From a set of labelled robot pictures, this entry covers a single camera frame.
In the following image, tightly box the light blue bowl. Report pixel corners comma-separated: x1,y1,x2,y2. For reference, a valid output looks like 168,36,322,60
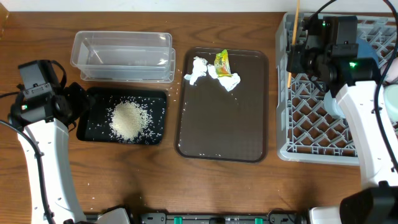
323,91,345,119

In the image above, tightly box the dark blue plate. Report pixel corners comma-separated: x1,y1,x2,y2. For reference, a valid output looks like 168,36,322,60
356,38,379,66

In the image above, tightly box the wooden chopstick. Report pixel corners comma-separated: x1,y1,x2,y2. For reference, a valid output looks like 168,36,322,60
287,0,300,88

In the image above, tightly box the pile of rice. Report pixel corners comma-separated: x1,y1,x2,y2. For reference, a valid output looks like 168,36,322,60
107,96,165,145

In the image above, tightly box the pink cup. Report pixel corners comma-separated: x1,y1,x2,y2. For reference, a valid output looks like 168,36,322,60
384,58,398,83

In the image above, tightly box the mint green bowl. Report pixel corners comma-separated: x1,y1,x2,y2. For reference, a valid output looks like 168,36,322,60
384,85,398,122

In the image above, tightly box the white napkin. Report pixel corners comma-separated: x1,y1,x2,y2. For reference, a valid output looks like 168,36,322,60
207,64,241,91

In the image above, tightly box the yellow green snack wrapper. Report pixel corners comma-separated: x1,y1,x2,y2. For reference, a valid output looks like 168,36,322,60
214,49,232,77

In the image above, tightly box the white tissue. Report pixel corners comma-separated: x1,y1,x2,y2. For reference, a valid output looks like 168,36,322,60
183,57,208,85

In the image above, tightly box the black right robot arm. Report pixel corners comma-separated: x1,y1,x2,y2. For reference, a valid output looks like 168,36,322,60
287,44,397,223

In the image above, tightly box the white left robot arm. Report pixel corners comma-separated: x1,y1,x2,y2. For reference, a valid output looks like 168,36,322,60
5,82,92,223

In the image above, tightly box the grey dishwasher rack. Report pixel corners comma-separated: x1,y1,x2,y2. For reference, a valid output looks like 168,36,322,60
275,11,398,166

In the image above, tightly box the black rectangular tray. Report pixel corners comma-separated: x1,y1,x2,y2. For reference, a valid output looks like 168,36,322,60
76,87,167,145

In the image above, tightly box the clear plastic bin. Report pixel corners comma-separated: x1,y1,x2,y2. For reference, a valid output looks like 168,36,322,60
70,31,175,83

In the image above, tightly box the brown serving tray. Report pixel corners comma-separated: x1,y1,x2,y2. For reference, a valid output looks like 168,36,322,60
174,49,269,163

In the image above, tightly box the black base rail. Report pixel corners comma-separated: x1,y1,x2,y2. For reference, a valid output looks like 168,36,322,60
133,210,310,224

